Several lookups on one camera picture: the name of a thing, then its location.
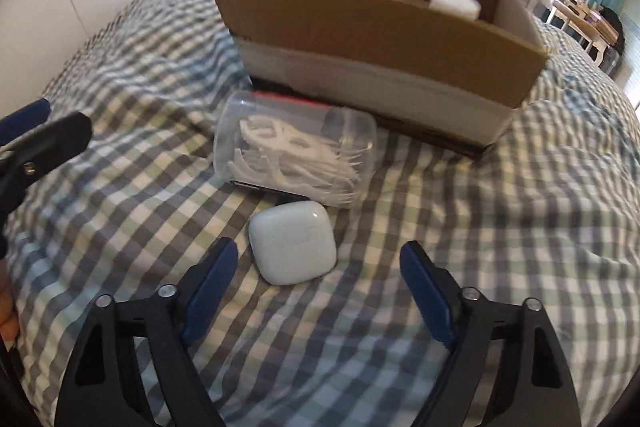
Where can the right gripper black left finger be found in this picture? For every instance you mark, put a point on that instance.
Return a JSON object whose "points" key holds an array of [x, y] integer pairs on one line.
{"points": [[103, 385]]}

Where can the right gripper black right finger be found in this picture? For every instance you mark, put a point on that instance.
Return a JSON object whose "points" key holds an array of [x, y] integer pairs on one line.
{"points": [[510, 349]]}

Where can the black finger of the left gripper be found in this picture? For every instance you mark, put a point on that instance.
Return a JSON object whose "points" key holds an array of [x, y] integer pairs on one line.
{"points": [[23, 120], [40, 153]]}

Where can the small white bottle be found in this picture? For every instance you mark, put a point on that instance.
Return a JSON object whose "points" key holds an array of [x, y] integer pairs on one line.
{"points": [[466, 9]]}

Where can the person left hand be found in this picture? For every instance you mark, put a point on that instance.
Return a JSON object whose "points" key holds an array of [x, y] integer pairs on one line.
{"points": [[9, 324]]}

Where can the grey checked bed quilt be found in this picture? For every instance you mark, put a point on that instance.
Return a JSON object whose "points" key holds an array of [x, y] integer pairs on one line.
{"points": [[551, 211]]}

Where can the white earbuds case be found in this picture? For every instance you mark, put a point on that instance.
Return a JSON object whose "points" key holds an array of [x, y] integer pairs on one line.
{"points": [[292, 243]]}

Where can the clear floss pick container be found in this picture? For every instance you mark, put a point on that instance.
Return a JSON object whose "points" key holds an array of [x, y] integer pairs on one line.
{"points": [[322, 152]]}

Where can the brown cardboard box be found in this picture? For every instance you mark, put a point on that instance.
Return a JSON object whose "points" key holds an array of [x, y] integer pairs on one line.
{"points": [[441, 79]]}

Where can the white dressing table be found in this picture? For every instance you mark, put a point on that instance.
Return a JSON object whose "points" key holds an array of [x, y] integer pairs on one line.
{"points": [[579, 21]]}

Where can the black backpack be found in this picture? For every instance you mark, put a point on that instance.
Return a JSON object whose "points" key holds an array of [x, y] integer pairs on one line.
{"points": [[613, 29]]}

